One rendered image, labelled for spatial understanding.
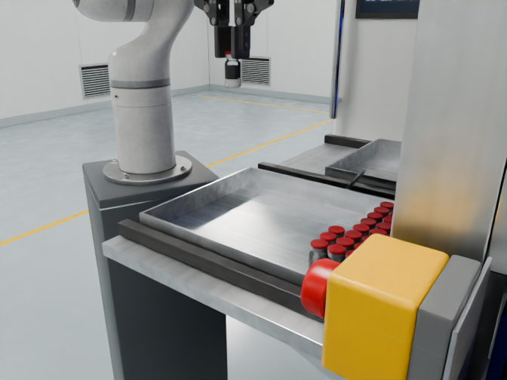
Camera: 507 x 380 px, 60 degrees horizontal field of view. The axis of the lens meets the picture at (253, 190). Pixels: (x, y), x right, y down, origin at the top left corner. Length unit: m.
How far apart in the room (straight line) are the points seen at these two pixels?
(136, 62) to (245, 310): 0.55
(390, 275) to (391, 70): 1.15
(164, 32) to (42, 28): 5.19
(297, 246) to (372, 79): 0.88
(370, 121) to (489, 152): 1.13
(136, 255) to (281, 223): 0.22
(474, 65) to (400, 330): 0.16
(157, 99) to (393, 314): 0.72
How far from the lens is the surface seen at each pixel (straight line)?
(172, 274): 0.55
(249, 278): 0.51
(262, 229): 0.65
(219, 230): 0.65
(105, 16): 0.89
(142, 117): 0.90
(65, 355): 1.88
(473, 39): 0.30
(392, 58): 1.39
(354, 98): 1.43
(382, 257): 0.29
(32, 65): 5.99
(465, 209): 0.32
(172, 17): 0.91
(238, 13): 0.58
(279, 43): 7.02
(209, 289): 0.52
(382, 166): 0.96
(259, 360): 1.73
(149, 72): 0.89
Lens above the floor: 1.17
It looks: 21 degrees down
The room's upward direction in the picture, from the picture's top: straight up
